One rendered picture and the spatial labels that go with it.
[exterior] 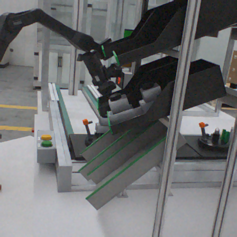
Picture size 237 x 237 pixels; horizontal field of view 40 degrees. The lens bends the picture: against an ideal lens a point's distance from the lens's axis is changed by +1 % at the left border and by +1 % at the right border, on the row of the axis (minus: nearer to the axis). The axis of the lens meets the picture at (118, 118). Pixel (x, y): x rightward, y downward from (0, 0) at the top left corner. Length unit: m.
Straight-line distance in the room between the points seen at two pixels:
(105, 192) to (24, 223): 0.30
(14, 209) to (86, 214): 0.22
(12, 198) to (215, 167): 0.74
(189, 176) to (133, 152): 0.41
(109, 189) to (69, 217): 0.26
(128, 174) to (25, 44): 8.63
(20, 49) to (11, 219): 8.45
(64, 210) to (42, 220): 0.08
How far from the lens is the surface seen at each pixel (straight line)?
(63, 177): 1.13
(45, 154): 1.25
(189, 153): 1.32
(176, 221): 1.08
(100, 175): 0.93
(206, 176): 1.30
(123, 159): 0.91
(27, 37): 9.29
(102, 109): 0.88
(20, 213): 1.05
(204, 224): 1.10
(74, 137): 1.33
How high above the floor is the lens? 1.44
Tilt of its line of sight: 17 degrees down
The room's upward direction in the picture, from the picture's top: 6 degrees clockwise
